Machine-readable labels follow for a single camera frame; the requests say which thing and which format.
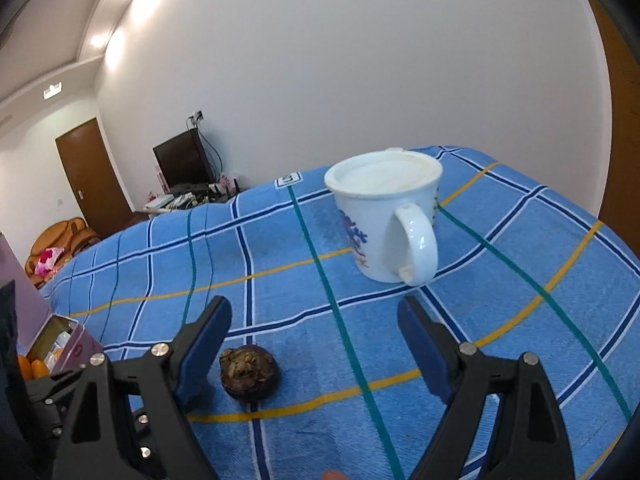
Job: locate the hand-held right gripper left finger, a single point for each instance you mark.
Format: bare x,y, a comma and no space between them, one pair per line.
205,345

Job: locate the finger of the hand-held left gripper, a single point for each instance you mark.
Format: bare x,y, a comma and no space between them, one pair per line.
142,435
55,385

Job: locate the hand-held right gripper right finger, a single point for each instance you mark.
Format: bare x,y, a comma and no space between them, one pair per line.
422,355

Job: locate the orange mandarin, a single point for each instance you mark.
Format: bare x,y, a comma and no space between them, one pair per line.
24,365
41,369

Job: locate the pink metal tin box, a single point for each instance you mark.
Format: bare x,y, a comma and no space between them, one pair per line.
82,347

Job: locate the dark brown muffin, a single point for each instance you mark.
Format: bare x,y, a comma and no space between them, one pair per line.
250,372

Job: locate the person's right hand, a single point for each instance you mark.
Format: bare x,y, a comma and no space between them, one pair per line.
333,475

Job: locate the white printed paper packet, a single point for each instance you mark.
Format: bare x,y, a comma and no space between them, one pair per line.
55,345

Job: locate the purple electric kettle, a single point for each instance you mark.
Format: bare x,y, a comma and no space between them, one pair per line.
30,290

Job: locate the blue plaid tablecloth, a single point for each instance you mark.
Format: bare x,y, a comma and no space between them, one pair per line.
500,285

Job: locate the pink floral cushion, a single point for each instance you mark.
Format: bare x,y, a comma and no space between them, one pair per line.
50,262

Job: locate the brown leather armchair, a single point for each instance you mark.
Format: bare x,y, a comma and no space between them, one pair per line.
82,240
37,260

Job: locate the white mug with blue print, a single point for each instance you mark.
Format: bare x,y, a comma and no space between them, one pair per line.
370,220

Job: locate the white television stand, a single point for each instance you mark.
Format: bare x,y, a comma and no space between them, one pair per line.
190,197

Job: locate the black television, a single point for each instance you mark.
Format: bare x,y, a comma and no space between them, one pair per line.
181,160

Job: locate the brown wooden door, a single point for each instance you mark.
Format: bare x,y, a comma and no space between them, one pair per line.
92,180

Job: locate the square ceiling light panel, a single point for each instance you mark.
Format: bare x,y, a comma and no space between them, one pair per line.
52,90

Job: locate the round ceiling spotlight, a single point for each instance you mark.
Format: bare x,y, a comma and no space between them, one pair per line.
98,40

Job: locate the white wall socket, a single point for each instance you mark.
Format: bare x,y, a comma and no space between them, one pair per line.
196,118

